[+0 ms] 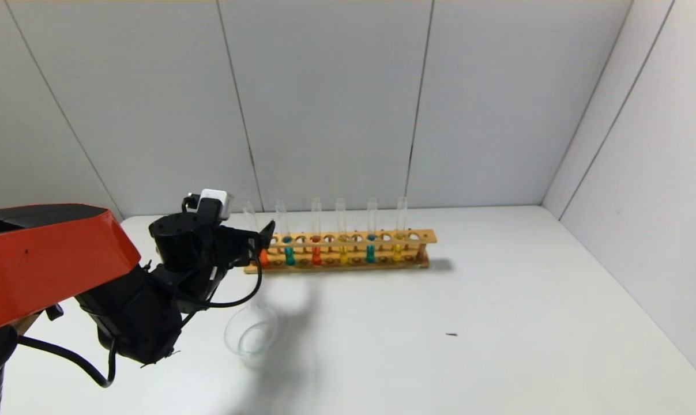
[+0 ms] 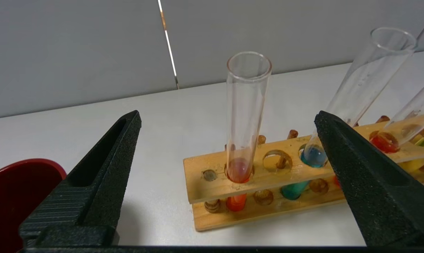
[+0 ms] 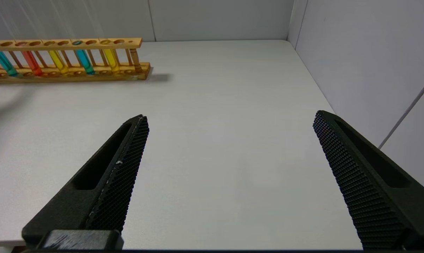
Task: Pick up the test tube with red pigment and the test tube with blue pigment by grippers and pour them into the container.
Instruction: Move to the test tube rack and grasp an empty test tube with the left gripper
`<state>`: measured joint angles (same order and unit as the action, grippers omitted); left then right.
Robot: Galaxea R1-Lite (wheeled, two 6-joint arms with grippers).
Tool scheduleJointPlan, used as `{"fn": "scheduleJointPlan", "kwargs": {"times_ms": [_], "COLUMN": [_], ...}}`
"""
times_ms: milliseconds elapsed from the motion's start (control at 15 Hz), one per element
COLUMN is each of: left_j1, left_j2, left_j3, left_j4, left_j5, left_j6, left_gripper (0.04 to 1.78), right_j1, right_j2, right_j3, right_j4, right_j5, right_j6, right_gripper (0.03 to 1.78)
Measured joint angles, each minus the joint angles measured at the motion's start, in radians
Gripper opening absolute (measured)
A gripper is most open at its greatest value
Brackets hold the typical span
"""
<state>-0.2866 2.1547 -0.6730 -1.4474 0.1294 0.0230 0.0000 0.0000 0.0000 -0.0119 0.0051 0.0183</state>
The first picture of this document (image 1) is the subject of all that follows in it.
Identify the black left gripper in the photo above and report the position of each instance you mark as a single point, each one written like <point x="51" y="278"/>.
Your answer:
<point x="180" y="242"/>

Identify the test tube orange-red liquid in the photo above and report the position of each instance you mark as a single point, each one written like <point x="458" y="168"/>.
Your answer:
<point x="264" y="258"/>

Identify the test tube teal blue liquid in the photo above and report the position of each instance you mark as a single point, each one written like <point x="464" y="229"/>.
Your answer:
<point x="289" y="255"/>
<point x="371" y="253"/>

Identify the orange and black left arm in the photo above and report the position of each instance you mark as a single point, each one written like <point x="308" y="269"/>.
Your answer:
<point x="48" y="259"/>

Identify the test tube red liquid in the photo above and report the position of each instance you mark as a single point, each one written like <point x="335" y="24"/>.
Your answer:
<point x="316" y="256"/>

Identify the test tube yellow liquid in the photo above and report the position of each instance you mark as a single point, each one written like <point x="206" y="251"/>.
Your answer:
<point x="398" y="253"/>
<point x="342" y="256"/>

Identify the wooden test tube rack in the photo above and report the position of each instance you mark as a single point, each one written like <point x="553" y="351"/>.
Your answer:
<point x="422" y="236"/>

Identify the clear glass beaker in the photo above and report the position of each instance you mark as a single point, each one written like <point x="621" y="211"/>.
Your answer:
<point x="255" y="340"/>

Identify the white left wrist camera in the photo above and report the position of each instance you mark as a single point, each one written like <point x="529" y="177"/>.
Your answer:
<point x="215" y="199"/>

